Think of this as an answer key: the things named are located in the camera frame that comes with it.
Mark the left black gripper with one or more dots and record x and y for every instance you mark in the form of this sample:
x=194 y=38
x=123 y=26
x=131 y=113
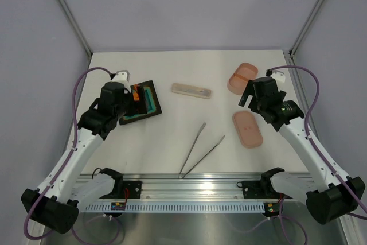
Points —
x=129 y=96

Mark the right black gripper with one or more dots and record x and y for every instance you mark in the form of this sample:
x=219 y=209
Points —
x=249 y=90

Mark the pink lunch box base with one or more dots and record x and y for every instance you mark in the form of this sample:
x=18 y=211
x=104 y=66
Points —
x=241 y=76

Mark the orange chicken drumstick toy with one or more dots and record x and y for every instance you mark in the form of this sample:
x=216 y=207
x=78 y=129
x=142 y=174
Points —
x=135 y=93

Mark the metal tongs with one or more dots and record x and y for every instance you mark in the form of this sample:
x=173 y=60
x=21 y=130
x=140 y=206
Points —
x=200 y=149

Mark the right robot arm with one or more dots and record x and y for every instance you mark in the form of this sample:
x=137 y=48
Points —
x=332 y=193

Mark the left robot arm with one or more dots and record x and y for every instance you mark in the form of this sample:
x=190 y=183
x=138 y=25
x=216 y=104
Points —
x=56 y=203

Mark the pink lunch box lid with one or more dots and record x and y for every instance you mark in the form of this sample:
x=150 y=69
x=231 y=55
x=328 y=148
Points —
x=247 y=129

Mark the black teal food tray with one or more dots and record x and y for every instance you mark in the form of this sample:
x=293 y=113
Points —
x=147 y=107

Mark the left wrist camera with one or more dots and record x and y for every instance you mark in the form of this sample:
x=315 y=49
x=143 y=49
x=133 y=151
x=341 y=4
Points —
x=121 y=77

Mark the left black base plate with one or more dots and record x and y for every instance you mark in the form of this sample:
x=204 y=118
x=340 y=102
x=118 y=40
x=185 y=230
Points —
x=132 y=190

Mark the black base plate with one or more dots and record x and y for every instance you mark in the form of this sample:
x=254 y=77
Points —
x=258 y=190
x=132 y=190

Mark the aluminium mounting rail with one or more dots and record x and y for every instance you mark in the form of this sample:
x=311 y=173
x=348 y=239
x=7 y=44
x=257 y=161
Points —
x=194 y=187

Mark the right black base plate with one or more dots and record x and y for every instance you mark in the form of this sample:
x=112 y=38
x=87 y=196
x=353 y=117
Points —
x=258 y=190

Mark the white slotted cable duct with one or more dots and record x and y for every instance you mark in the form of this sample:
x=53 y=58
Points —
x=176 y=207

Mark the right frame post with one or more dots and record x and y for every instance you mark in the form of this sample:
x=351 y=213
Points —
x=312 y=16

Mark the frame post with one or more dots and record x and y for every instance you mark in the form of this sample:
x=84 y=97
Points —
x=312 y=16
x=75 y=27

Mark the left frame post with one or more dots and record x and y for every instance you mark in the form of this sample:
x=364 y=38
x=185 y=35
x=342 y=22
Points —
x=75 y=27

